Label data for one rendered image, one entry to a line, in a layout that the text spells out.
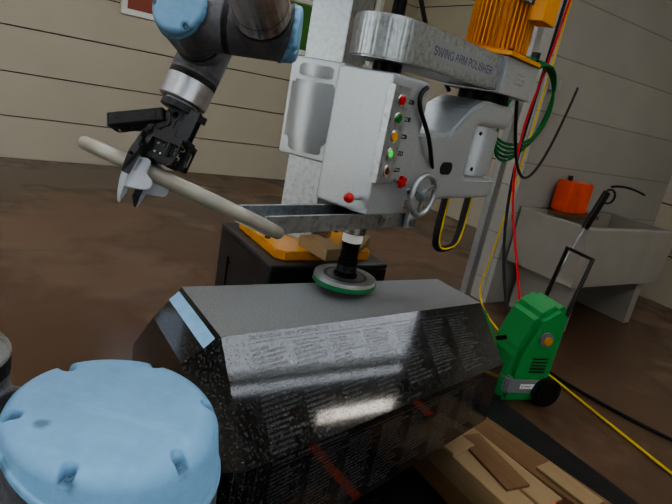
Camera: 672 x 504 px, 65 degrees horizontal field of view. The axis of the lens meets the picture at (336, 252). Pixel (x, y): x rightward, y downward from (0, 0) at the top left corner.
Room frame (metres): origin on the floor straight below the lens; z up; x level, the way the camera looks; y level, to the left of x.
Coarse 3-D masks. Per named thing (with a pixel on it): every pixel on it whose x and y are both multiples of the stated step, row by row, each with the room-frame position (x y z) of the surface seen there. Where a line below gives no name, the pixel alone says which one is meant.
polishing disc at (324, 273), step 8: (328, 264) 1.77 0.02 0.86; (336, 264) 1.79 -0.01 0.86; (320, 272) 1.67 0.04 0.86; (328, 272) 1.68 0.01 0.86; (360, 272) 1.75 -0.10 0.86; (320, 280) 1.62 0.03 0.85; (328, 280) 1.60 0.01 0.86; (336, 280) 1.62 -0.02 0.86; (344, 280) 1.63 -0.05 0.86; (352, 280) 1.65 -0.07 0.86; (360, 280) 1.67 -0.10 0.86; (368, 280) 1.68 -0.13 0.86; (344, 288) 1.59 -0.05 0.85; (352, 288) 1.59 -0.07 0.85; (360, 288) 1.61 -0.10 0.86; (368, 288) 1.63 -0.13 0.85
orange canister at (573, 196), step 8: (568, 176) 4.36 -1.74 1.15; (560, 184) 4.36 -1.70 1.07; (568, 184) 4.30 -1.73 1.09; (576, 184) 4.28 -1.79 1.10; (584, 184) 4.35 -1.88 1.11; (560, 192) 4.34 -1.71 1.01; (568, 192) 4.28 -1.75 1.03; (576, 192) 4.30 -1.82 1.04; (584, 192) 4.36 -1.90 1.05; (552, 200) 4.38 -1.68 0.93; (560, 200) 4.32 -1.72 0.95; (568, 200) 4.27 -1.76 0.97; (576, 200) 4.32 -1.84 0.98; (584, 200) 4.38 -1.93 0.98; (552, 208) 4.37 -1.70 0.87; (560, 208) 4.30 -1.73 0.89; (568, 208) 4.27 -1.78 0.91; (576, 208) 4.34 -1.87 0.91; (584, 208) 4.40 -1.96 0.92; (560, 216) 4.23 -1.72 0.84; (568, 216) 4.24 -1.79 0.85; (576, 216) 4.30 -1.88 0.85; (584, 216) 4.37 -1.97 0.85
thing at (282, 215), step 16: (256, 208) 1.42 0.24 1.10; (272, 208) 1.46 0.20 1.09; (288, 208) 1.51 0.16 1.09; (304, 208) 1.57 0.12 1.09; (320, 208) 1.62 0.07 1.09; (336, 208) 1.69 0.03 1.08; (288, 224) 1.37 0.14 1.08; (304, 224) 1.42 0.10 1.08; (320, 224) 1.47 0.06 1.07; (336, 224) 1.52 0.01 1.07; (352, 224) 1.58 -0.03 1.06; (368, 224) 1.65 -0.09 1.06; (384, 224) 1.72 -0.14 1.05; (400, 224) 1.80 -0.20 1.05
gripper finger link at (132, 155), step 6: (138, 138) 0.94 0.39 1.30; (144, 138) 0.95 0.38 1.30; (132, 144) 0.93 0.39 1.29; (138, 144) 0.93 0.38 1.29; (144, 144) 0.94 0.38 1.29; (132, 150) 0.92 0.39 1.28; (138, 150) 0.93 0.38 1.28; (126, 156) 0.92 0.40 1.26; (132, 156) 0.92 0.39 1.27; (138, 156) 0.93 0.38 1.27; (126, 162) 0.92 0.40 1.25; (132, 162) 0.92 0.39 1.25; (126, 168) 0.92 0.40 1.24
